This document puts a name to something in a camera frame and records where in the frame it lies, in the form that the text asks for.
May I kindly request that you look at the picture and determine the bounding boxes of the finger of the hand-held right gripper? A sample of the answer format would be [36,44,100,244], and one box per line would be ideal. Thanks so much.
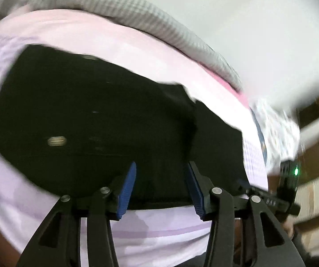
[236,179,281,201]

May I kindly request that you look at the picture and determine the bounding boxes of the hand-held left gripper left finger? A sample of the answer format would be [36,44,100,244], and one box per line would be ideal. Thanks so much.
[17,161,138,267]

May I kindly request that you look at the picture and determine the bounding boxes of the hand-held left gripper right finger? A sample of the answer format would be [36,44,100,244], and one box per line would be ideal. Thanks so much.
[186,161,306,267]

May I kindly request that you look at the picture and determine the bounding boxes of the black pants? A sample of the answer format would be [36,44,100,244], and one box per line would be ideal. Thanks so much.
[0,44,249,210]

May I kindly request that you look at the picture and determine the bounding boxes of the white floral pillow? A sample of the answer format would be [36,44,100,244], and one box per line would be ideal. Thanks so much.
[250,100,302,170]

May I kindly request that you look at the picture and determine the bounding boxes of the pink purple bed sheet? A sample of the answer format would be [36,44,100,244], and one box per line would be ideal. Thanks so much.
[0,8,270,267]

